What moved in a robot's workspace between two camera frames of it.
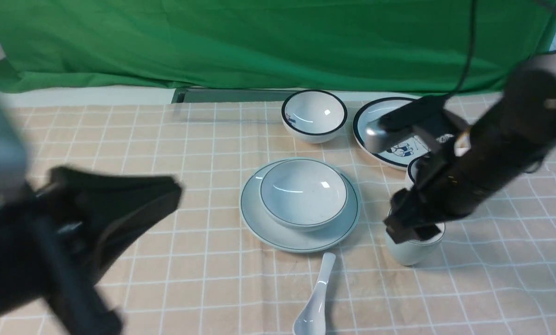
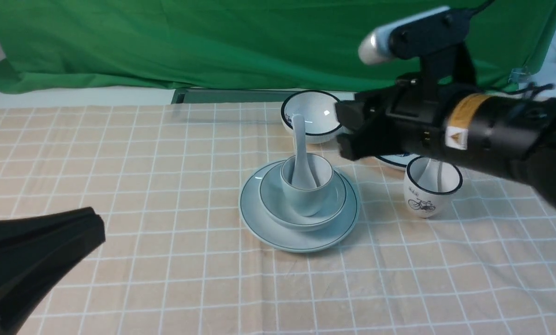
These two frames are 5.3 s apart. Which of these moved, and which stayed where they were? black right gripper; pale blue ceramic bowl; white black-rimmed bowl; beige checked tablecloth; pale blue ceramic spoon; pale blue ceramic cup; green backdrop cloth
Moved: pale blue ceramic spoon; pale blue ceramic cup; black right gripper
Stayed: white black-rimmed bowl; green backdrop cloth; pale blue ceramic bowl; beige checked tablecloth
